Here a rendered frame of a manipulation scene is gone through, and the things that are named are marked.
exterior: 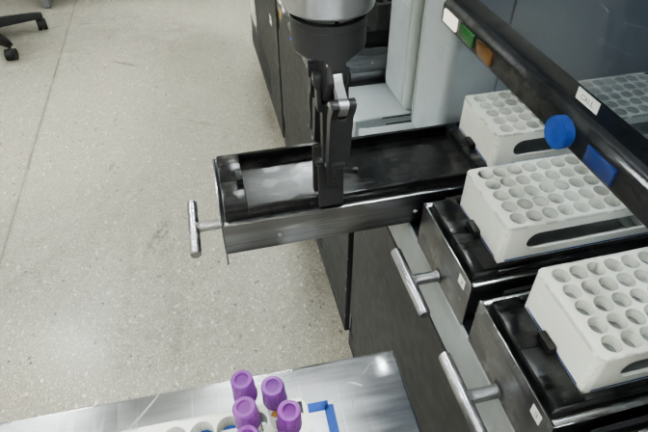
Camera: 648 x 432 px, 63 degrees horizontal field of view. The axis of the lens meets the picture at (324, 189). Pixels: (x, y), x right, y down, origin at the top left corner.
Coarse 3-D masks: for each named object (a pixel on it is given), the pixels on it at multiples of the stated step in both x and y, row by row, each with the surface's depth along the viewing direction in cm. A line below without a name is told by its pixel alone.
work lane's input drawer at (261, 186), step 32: (416, 128) 76; (448, 128) 76; (224, 160) 70; (256, 160) 72; (288, 160) 72; (352, 160) 72; (384, 160) 72; (416, 160) 72; (448, 160) 72; (480, 160) 70; (224, 192) 65; (256, 192) 67; (288, 192) 67; (352, 192) 65; (384, 192) 67; (416, 192) 67; (448, 192) 68; (192, 224) 70; (224, 224) 63; (256, 224) 63; (288, 224) 65; (320, 224) 66; (352, 224) 67; (384, 224) 69; (192, 256) 67
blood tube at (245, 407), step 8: (240, 400) 33; (248, 400) 32; (232, 408) 32; (240, 408) 32; (248, 408) 32; (256, 408) 33; (240, 416) 32; (248, 416) 32; (256, 416) 33; (240, 424) 32; (248, 424) 32; (256, 424) 33
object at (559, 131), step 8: (552, 120) 46; (560, 120) 46; (568, 120) 46; (544, 128) 48; (552, 128) 47; (560, 128) 45; (568, 128) 45; (552, 136) 47; (560, 136) 46; (568, 136) 45; (552, 144) 47; (560, 144) 46; (568, 144) 46
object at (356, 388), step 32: (384, 352) 48; (224, 384) 46; (256, 384) 46; (288, 384) 46; (320, 384) 46; (352, 384) 46; (384, 384) 46; (64, 416) 44; (96, 416) 44; (128, 416) 44; (160, 416) 44; (192, 416) 44; (320, 416) 44; (352, 416) 44; (384, 416) 44; (416, 416) 44
